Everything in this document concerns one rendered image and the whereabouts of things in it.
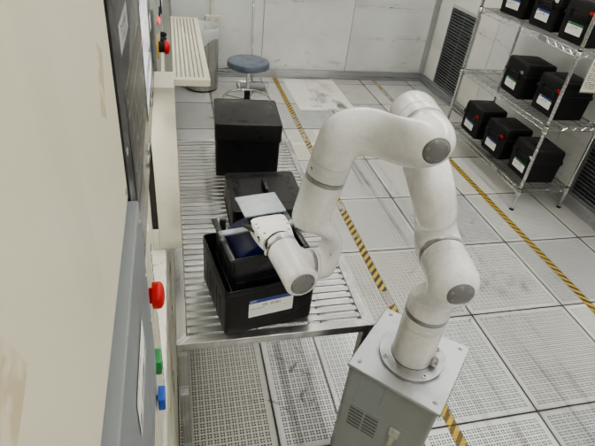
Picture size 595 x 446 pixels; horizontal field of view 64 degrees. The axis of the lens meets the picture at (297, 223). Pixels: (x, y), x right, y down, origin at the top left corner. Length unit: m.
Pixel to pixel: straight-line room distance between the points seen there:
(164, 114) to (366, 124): 0.60
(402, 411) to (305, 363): 0.98
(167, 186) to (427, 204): 0.75
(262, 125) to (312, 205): 1.07
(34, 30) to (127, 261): 0.28
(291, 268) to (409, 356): 0.47
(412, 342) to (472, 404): 1.13
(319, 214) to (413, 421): 0.70
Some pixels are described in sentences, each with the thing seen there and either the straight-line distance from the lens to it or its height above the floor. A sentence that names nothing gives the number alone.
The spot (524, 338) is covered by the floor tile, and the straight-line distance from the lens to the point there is 2.90.
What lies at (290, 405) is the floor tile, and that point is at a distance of 2.24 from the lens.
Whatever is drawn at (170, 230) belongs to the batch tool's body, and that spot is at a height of 0.94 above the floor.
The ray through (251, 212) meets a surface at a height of 1.11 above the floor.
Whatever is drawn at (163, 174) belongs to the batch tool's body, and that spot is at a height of 1.14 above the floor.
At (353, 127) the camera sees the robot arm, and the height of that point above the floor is 1.48.
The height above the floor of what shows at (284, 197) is 0.86.
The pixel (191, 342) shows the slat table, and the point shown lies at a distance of 1.44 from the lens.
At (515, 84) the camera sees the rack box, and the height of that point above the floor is 0.77.
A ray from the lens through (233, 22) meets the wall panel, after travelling 5.51.
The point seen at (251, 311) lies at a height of 0.84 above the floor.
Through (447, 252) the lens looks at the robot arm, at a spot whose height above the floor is 1.18.
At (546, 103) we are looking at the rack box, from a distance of 3.89.
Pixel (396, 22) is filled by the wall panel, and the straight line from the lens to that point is 5.99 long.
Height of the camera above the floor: 1.86
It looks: 35 degrees down
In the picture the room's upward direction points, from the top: 7 degrees clockwise
